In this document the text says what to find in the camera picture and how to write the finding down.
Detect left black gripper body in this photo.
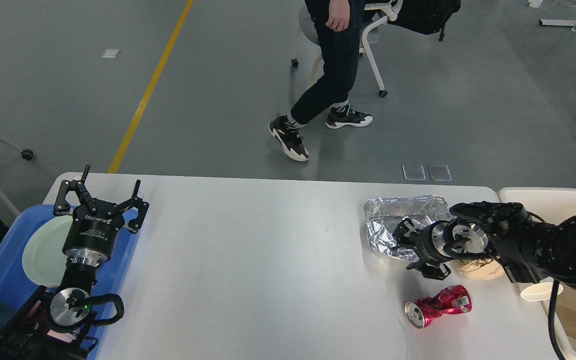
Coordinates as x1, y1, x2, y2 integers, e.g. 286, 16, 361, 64
62, 202, 125, 265

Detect black backpack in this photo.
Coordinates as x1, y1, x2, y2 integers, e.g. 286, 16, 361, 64
387, 0, 461, 42

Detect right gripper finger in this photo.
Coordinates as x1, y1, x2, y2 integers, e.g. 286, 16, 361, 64
406, 260, 451, 281
390, 217, 421, 251

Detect grey white office chair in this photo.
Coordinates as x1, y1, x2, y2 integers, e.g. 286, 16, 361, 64
290, 0, 403, 98

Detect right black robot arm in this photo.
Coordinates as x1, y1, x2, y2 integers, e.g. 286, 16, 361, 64
392, 202, 576, 359

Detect white plastic bin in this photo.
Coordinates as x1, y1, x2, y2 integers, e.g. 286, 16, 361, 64
498, 187, 576, 360

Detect lying white paper cup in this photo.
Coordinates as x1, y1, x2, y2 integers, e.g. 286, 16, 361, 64
517, 278, 554, 302

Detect walking person's sneaker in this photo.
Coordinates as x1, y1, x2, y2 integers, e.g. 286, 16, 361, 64
324, 104, 374, 130
269, 115, 310, 162

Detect aluminium foil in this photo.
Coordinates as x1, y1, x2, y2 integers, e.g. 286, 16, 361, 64
363, 194, 453, 263

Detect walking person's left sneaker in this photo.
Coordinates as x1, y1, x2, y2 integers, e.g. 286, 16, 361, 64
269, 115, 310, 162

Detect green plate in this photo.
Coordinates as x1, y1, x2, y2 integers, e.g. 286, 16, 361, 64
22, 216, 73, 289

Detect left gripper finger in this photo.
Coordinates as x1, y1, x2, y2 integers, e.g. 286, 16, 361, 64
52, 164, 94, 219
113, 180, 150, 234

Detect walking person dark jeans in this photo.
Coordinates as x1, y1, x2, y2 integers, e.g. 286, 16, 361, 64
287, 0, 366, 128

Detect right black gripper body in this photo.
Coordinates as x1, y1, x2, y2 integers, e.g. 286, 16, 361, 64
413, 222, 454, 265

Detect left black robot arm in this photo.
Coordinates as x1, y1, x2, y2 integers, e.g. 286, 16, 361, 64
0, 165, 150, 360

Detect crushed red can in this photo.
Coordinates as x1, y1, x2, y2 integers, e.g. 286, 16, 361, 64
404, 284, 473, 330

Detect pink ribbed mug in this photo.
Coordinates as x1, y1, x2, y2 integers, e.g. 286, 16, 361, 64
45, 317, 87, 344

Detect walking person's right sneaker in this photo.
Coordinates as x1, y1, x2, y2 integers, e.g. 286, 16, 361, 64
324, 104, 374, 130

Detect crumpled brown napkin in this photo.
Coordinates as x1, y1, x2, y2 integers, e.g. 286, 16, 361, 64
458, 259, 505, 281

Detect blue plastic tray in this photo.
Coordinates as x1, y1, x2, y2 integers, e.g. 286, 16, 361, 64
0, 205, 143, 360

